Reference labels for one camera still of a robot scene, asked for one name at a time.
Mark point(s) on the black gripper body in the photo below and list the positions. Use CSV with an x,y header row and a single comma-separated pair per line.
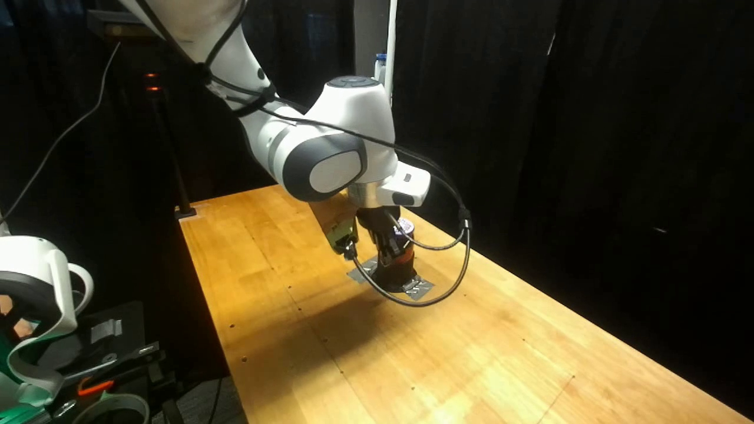
x,y
377,219

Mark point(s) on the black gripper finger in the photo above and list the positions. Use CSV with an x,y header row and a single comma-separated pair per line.
x,y
401,237
384,251

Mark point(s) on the white rounded robot base housing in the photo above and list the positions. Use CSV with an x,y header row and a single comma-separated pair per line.
x,y
39,273

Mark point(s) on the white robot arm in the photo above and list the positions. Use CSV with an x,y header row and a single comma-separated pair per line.
x,y
315,133

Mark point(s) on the grey tape piece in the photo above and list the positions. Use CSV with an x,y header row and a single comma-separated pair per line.
x,y
358,275

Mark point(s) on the grey square coaster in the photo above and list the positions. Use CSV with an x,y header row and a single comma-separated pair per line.
x,y
421,289

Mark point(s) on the white vertical pole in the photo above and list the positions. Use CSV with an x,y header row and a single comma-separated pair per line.
x,y
390,31

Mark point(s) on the black tripod stand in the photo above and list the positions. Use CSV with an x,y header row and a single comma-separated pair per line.
x,y
170,156

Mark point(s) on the black curtain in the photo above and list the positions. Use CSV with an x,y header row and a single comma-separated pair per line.
x,y
597,143

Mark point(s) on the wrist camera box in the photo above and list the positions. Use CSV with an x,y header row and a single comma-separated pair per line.
x,y
338,228

